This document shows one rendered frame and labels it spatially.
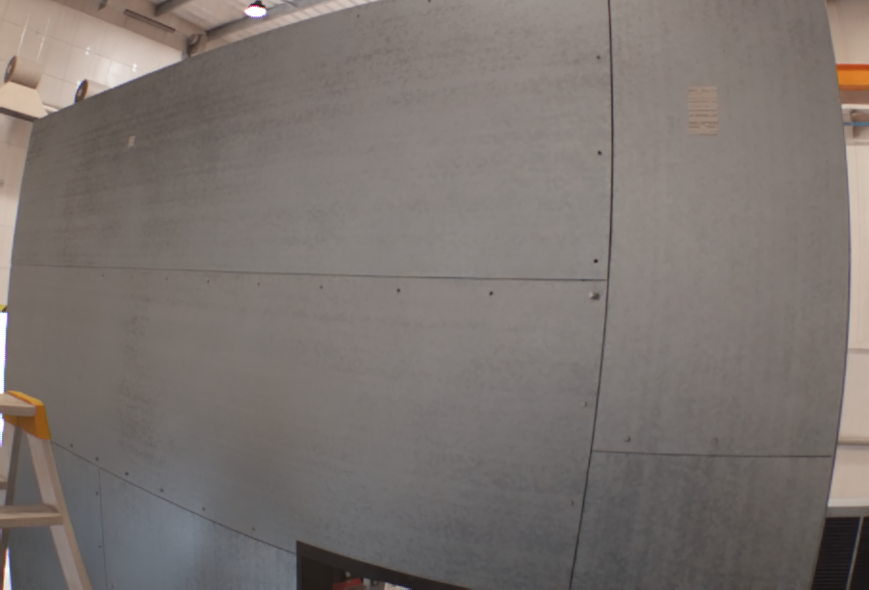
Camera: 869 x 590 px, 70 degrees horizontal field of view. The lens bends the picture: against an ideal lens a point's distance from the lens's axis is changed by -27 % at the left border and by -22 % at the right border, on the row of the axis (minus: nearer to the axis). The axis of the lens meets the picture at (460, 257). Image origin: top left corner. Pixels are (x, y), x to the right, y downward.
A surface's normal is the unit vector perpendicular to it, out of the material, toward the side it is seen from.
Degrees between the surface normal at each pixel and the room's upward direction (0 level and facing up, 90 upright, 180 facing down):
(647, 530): 90
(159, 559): 90
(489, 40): 90
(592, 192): 90
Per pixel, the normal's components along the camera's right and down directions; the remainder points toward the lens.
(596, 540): -0.51, -0.15
